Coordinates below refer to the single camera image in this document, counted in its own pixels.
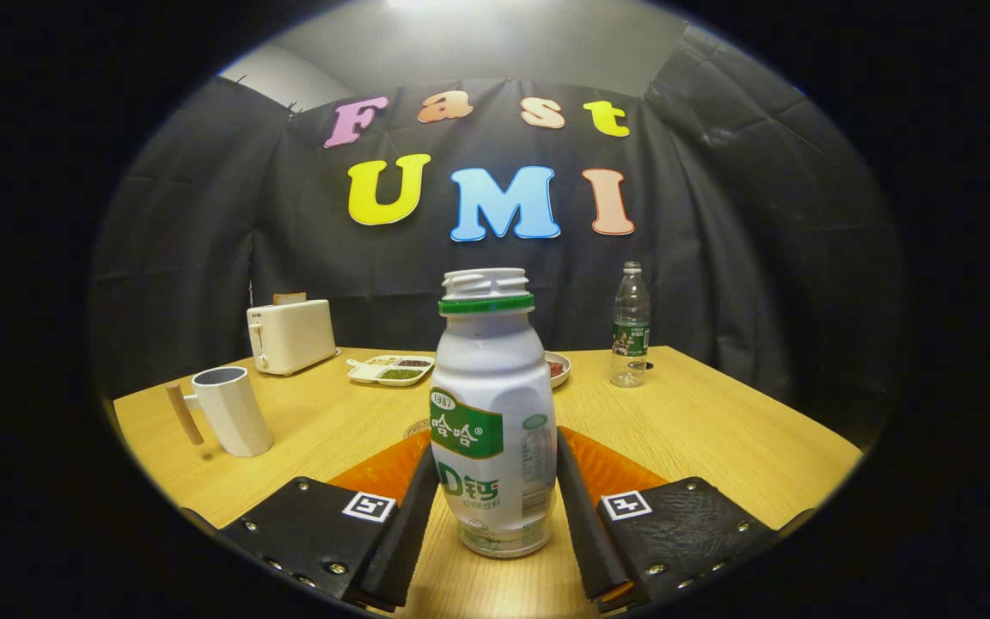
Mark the cream toaster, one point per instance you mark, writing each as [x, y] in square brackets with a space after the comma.
[293, 335]

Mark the clear plastic water bottle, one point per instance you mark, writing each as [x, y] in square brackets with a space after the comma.
[630, 344]

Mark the white round plate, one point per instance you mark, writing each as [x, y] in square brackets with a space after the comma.
[564, 365]

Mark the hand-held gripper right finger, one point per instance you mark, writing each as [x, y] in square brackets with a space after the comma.
[581, 524]

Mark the black backdrop cloth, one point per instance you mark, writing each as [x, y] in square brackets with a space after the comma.
[718, 215]

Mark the white juice bottle green label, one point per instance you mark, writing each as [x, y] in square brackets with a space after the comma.
[491, 378]

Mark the white divided dish of beans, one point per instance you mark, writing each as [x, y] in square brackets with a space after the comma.
[366, 371]

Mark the wooden table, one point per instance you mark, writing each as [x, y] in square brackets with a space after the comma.
[701, 430]

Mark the round wooden coaster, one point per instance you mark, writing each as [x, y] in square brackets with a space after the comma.
[418, 427]

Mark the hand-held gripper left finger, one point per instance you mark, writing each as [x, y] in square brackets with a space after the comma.
[400, 533]

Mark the bread slice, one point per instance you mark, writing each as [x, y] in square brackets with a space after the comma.
[289, 298]

